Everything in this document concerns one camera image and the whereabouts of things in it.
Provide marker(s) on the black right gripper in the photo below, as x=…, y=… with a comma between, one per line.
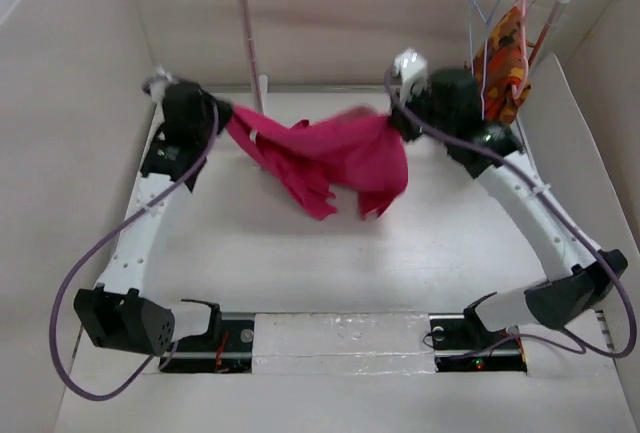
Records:
x=402, y=125

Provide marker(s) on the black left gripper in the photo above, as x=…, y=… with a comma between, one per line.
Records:
x=225, y=110

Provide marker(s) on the pink trousers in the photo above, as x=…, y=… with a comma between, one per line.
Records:
x=356, y=149

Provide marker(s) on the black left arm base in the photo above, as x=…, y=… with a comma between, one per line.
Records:
x=227, y=348

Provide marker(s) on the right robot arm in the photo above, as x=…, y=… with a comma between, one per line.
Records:
x=578, y=273

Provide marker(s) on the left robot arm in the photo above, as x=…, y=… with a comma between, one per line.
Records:
x=117, y=313

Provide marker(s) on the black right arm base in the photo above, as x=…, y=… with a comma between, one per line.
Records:
x=460, y=346

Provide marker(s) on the pink plastic hanger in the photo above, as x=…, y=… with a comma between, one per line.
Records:
x=518, y=90

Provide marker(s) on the orange camouflage shorts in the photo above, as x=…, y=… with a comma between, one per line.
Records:
x=497, y=67

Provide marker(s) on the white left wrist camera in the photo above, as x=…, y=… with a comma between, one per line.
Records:
x=160, y=84

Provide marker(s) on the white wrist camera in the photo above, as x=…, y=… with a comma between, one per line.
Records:
x=412, y=70
x=160, y=84

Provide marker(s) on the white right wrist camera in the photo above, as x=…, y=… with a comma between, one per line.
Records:
x=412, y=70

